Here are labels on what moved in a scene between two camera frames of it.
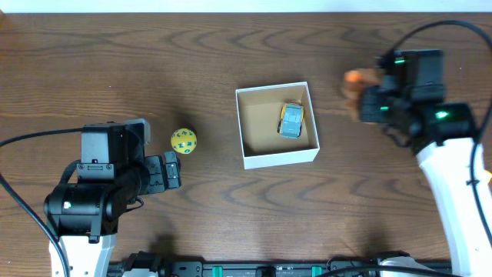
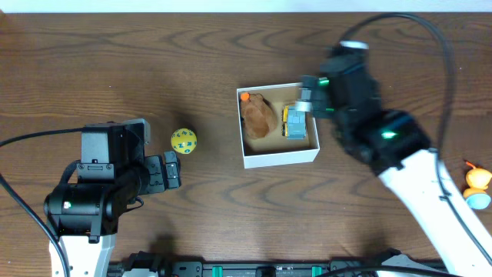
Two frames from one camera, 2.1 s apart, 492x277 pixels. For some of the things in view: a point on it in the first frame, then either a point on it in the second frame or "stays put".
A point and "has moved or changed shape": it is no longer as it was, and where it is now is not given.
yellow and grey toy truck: [291, 117] has moved or changed shape
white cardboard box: [259, 109] stays put
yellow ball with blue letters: [184, 141] stays put
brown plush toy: [354, 80] has moved or changed shape
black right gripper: [369, 103] → [320, 97]
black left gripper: [154, 174] stays put
